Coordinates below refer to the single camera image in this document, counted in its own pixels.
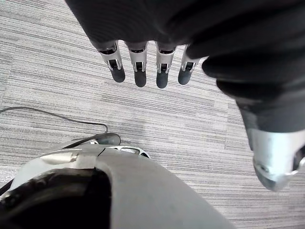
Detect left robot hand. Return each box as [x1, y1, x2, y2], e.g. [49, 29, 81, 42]
[64, 0, 305, 193]

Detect dark robot foot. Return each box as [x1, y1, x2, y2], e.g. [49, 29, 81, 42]
[89, 133, 122, 146]

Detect silver robot leg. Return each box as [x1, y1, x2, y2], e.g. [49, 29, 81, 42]
[0, 146, 236, 229]

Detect black cable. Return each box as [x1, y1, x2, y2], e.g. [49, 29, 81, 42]
[0, 107, 109, 144]

